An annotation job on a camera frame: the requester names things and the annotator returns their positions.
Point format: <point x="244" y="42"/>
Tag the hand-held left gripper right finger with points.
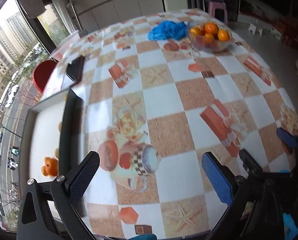
<point x="216" y="180"/>

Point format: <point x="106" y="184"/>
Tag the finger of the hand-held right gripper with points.
<point x="249" y="161"/>
<point x="286" y="138"/>

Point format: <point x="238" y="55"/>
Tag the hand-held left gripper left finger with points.
<point x="81" y="177"/>

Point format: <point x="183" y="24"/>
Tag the mandarin orange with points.
<point x="50" y="167"/>

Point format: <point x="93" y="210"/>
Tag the tan longan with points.
<point x="60" y="126"/>

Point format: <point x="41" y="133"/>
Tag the shallow grey box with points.
<point x="44" y="135"/>

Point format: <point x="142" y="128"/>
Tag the person's right hand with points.
<point x="290" y="226"/>

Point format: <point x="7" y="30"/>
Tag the checkered printed tablecloth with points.
<point x="164" y="92"/>

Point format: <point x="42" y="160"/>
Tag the small white carton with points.
<point x="275" y="32"/>

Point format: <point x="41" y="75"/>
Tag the smartphone with red case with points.
<point x="75" y="70"/>

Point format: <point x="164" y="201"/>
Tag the small white step stool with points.
<point x="256" y="28"/>

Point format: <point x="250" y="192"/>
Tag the glass bowl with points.
<point x="209" y="46"/>

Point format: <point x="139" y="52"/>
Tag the pink plastic stool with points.
<point x="217" y="10"/>

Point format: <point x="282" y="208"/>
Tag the blue crumpled plastic bag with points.
<point x="167" y="30"/>

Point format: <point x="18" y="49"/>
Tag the metal pole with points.
<point x="72" y="10"/>

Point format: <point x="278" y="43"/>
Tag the white cabinet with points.
<point x="119" y="7"/>

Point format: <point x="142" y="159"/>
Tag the hanging grey garment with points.
<point x="32" y="5"/>

